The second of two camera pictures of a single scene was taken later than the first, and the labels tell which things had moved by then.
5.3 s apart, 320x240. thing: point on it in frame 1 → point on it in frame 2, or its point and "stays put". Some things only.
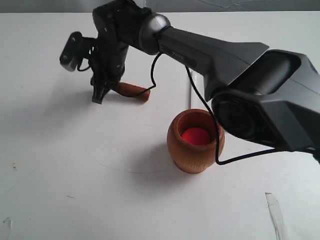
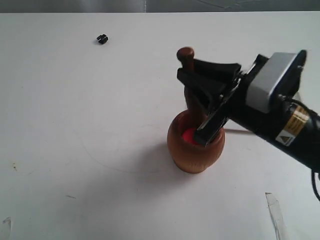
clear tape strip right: x=281 y=230 stays put
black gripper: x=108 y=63 → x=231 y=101
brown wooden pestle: x=131 y=90 → x=195 y=104
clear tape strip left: x=9 y=223 stays put
